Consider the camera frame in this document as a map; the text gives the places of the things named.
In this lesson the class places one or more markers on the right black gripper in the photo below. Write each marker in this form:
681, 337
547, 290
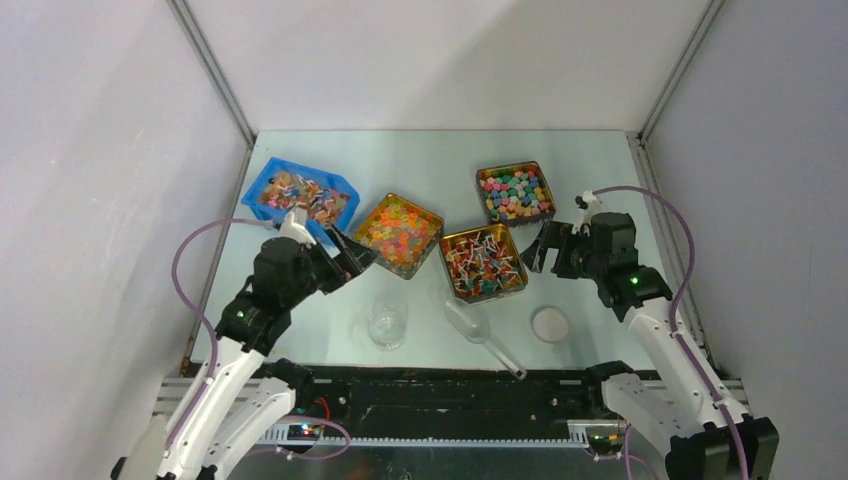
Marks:
553, 234

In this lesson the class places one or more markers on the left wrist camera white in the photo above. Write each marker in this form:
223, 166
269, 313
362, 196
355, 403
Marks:
294, 227

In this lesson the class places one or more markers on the gold tin pastel candies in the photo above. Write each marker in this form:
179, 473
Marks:
516, 195

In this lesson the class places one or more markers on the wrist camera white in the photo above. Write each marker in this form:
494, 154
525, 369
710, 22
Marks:
294, 227
586, 204

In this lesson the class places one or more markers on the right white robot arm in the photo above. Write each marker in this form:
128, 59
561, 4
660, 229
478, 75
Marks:
702, 431

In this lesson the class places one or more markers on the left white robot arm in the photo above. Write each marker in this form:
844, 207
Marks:
235, 398

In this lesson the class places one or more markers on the gold tin orange gummies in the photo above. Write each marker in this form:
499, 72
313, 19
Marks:
402, 233

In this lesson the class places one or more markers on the blue plastic candy bin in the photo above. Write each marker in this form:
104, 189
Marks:
328, 199

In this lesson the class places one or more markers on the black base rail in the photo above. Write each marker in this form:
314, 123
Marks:
409, 404

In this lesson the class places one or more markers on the clear plastic jar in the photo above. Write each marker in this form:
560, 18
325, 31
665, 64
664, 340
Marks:
388, 324

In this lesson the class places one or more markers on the clear plastic scoop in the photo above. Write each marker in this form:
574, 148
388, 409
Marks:
473, 324

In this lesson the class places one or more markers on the white jar lid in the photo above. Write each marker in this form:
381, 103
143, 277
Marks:
550, 325

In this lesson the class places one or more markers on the gold tin with lollipops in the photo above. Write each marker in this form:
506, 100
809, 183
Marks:
482, 264

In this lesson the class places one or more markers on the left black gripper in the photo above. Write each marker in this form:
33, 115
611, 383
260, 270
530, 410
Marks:
361, 255

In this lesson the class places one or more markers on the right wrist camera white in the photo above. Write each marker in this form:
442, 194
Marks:
586, 204

